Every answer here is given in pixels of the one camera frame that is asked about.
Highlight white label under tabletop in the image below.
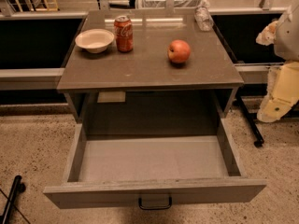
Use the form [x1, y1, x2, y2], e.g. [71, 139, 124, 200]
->
[97, 91, 126, 103]

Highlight grey cabinet table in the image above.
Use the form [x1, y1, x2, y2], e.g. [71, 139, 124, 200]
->
[57, 9, 244, 117]

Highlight black stand leg left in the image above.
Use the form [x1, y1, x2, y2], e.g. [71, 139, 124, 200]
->
[0, 175, 26, 224]

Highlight clear plastic water bottle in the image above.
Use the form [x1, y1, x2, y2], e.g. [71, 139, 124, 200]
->
[194, 7, 214, 32]

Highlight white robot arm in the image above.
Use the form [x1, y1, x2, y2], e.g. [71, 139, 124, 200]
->
[256, 0, 299, 122]

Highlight white wire basket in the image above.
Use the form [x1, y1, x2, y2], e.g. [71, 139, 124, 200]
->
[135, 0, 209, 9]

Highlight black stand leg right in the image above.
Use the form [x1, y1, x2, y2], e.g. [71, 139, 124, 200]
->
[235, 92, 264, 147]

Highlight black stand leg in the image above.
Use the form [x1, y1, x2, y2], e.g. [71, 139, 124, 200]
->
[0, 175, 26, 224]
[235, 92, 264, 147]

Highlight grey open top drawer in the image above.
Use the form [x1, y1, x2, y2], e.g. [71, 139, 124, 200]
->
[44, 119, 266, 209]

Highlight black drawer handle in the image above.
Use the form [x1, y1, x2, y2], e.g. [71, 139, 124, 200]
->
[138, 197, 173, 211]

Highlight red apple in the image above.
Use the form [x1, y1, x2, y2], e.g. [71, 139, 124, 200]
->
[167, 39, 191, 63]

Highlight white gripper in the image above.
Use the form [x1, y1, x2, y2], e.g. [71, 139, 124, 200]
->
[256, 21, 299, 123]

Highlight red coca-cola can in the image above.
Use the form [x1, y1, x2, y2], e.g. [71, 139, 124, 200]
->
[114, 15, 134, 52]

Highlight white bowl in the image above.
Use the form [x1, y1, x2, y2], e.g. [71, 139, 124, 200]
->
[75, 29, 115, 54]

